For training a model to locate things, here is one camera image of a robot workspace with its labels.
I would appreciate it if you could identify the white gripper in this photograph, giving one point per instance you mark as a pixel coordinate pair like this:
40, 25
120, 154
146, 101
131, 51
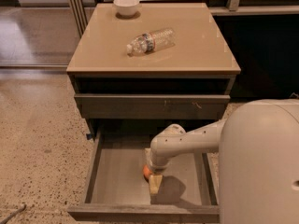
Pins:
156, 168

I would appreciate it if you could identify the orange fruit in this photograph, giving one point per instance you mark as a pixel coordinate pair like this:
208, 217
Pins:
146, 172

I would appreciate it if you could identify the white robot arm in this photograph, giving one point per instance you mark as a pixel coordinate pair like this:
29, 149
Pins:
258, 148

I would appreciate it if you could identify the open grey middle drawer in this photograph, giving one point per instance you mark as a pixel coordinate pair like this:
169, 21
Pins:
116, 190

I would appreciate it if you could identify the closed grey top drawer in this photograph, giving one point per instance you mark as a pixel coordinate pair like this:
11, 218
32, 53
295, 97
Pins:
142, 106

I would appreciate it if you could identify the brown drawer cabinet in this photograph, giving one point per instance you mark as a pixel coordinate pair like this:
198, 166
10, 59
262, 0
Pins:
200, 62

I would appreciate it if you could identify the clear plastic water bottle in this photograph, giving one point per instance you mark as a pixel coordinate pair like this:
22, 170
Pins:
151, 41

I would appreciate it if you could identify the grey rod on floor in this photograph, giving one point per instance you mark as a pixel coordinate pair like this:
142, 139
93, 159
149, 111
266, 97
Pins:
13, 214

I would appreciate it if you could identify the white ceramic bowl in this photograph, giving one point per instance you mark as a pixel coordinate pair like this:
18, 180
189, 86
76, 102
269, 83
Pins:
126, 8

